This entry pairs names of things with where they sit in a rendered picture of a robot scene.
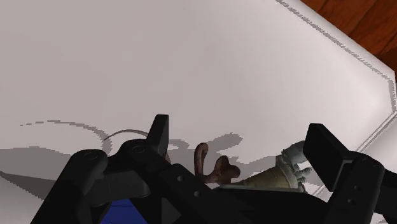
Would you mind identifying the beige cone with grey figure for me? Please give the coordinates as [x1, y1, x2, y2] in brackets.
[240, 141, 313, 191]

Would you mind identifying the brown curly figure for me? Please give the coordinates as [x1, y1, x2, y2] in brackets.
[102, 129, 241, 185]

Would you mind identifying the white cushioned sofa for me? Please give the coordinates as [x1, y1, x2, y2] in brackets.
[0, 0, 397, 224]

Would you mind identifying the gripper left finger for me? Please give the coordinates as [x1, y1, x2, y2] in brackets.
[30, 114, 218, 224]

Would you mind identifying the blue object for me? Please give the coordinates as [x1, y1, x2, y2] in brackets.
[100, 199, 149, 224]

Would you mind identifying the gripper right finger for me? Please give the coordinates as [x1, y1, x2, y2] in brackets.
[303, 123, 397, 224]

